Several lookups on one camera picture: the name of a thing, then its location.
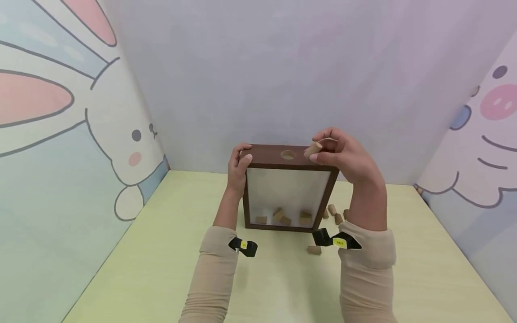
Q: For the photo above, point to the person's right hand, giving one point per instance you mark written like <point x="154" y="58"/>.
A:
<point x="351" y="161"/>

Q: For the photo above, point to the person's left hand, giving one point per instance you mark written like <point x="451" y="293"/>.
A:
<point x="236" y="172"/>

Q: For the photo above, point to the person's right index finger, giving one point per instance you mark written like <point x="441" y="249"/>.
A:
<point x="328" y="133"/>

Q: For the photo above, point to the person's left index finger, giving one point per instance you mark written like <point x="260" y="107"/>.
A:
<point x="241" y="146"/>

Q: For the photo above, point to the person's left thumb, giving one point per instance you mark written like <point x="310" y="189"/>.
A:
<point x="245" y="162"/>

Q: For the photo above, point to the person's right thumb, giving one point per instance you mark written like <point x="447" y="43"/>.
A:
<point x="322" y="157"/>

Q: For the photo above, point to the tan cork cylinder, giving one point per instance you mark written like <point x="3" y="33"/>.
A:
<point x="338" y="219"/>
<point x="313" y="148"/>
<point x="261" y="220"/>
<point x="278" y="213"/>
<point x="346" y="214"/>
<point x="325" y="214"/>
<point x="332" y="209"/>
<point x="314" y="250"/>

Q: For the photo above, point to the brown wooden glass-front frame box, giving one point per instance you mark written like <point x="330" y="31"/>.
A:
<point x="266" y="157"/>

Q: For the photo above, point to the person's left forearm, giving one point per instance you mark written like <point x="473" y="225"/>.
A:
<point x="216" y="264"/>

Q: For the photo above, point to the person's right forearm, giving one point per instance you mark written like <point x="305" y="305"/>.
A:
<point x="367" y="260"/>

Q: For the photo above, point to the black wrist band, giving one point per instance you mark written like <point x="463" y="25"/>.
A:
<point x="243" y="246"/>
<point x="337" y="241"/>

